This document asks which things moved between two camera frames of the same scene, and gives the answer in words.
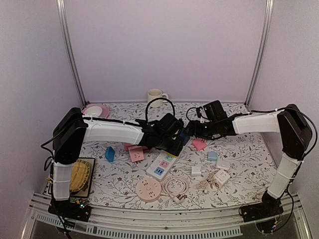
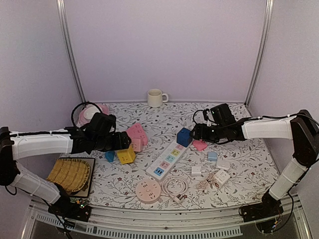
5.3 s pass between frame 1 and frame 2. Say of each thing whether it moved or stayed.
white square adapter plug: stayed
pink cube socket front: moved
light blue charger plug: stayed
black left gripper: moved
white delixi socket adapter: stayed
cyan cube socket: stayed
